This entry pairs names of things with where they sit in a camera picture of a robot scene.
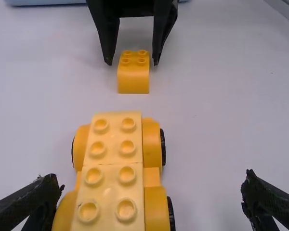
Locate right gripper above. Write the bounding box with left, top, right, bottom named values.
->
left=86, top=0, right=178, bottom=67

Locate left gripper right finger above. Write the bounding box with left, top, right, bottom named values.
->
left=240, top=169, right=289, bottom=231

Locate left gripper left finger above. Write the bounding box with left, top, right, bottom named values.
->
left=0, top=173, right=65, bottom=231

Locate yellow toy brick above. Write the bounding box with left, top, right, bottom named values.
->
left=117, top=50, right=152, bottom=94

